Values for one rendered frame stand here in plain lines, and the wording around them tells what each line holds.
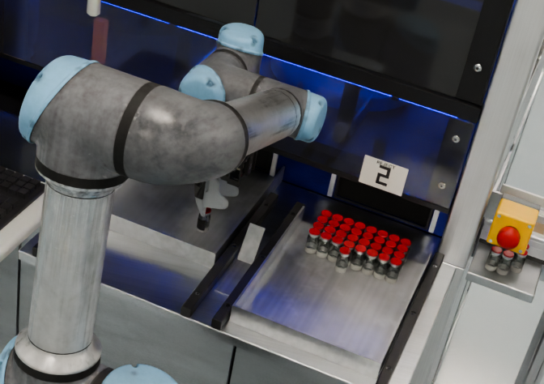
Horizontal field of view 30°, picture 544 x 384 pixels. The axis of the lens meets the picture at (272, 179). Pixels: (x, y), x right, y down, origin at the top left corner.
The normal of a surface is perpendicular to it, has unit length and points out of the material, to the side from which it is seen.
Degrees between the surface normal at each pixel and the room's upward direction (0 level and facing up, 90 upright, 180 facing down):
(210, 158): 85
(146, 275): 0
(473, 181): 90
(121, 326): 90
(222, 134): 56
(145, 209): 0
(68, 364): 41
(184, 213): 0
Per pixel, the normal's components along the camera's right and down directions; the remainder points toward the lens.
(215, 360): -0.37, 0.46
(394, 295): 0.16, -0.82
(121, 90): 0.04, -0.65
